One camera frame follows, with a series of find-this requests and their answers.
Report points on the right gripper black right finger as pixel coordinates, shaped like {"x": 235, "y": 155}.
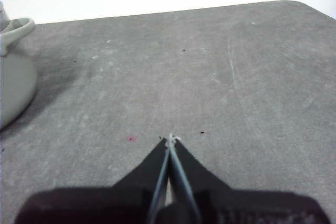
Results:
{"x": 236, "y": 205}

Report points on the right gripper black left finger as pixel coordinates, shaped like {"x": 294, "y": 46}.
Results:
{"x": 126, "y": 203}

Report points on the pale green electric pot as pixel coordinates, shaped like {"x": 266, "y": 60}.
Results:
{"x": 15, "y": 82}

